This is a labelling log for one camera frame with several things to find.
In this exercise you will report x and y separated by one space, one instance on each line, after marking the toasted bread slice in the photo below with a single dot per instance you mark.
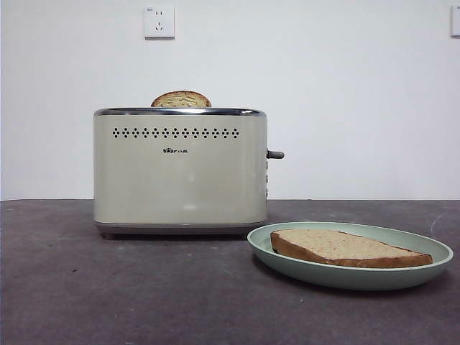
181 100
345 248

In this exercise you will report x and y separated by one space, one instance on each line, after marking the pale green round plate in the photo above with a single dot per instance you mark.
341 278

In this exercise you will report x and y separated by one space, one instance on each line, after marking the grey toaster lever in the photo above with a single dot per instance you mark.
276 154

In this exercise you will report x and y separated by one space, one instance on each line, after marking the cream two-slot toaster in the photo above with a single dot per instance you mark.
179 179

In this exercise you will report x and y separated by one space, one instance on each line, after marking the white wall power socket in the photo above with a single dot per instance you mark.
159 22

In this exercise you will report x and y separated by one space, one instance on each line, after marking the white wall switch plate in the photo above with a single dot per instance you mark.
456 21

